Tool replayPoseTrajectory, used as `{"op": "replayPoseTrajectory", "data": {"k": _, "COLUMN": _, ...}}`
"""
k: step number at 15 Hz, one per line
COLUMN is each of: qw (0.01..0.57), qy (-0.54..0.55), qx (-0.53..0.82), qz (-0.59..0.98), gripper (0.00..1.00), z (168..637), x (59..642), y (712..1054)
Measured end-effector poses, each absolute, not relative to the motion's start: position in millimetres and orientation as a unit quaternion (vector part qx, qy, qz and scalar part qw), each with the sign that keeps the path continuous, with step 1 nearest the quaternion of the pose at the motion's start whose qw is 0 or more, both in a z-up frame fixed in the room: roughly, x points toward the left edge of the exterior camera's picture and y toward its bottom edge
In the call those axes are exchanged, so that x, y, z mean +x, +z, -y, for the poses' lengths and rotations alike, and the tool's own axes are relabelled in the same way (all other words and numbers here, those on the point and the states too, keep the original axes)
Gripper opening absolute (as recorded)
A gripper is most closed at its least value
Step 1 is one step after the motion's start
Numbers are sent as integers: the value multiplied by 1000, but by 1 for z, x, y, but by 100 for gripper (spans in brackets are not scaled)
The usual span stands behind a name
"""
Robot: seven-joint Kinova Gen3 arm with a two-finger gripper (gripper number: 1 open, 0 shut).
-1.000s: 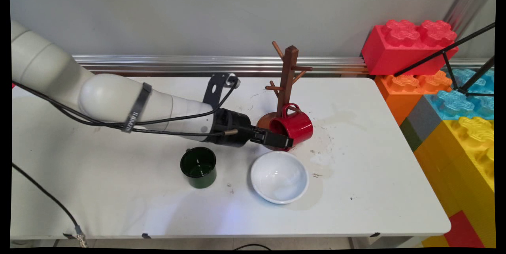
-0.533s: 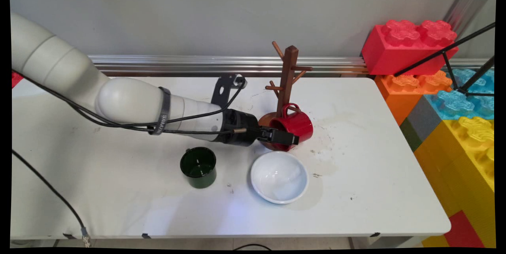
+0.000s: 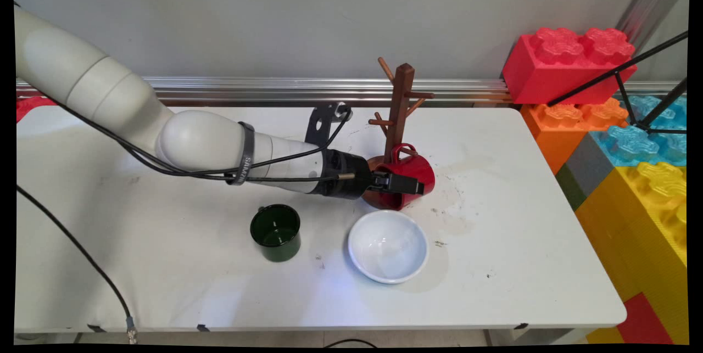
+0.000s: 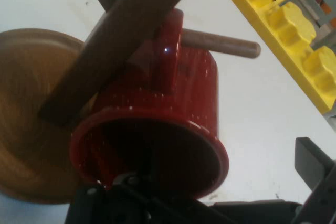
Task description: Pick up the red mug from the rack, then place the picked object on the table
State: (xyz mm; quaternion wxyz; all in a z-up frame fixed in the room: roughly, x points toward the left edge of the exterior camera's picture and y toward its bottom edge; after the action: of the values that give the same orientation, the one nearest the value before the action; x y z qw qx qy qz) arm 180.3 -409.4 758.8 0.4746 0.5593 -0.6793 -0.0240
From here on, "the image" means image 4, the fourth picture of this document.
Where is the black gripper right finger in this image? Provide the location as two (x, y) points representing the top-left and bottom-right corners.
(290, 136), (336, 224)

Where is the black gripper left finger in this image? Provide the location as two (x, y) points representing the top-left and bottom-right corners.
(65, 172), (211, 224)

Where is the red speckled enamel mug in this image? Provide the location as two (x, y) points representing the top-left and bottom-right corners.
(69, 8), (230, 201)

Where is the brown wooden mug tree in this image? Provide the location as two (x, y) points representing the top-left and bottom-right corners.
(0, 0), (262, 207)

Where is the large yellow toy block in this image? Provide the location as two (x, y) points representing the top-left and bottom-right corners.
(214, 0), (336, 112)

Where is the large orange toy block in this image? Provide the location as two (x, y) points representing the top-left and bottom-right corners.
(320, 0), (332, 16)

